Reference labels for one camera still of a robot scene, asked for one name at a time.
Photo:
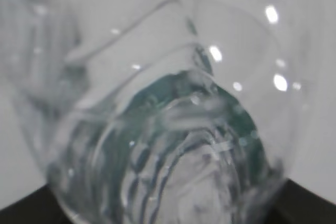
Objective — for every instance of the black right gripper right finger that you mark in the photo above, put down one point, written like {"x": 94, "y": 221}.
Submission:
{"x": 296, "y": 204}

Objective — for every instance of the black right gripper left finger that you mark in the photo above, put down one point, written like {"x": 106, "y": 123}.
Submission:
{"x": 40, "y": 207}

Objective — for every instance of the clear green-label water bottle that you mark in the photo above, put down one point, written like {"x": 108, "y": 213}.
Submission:
{"x": 162, "y": 111}

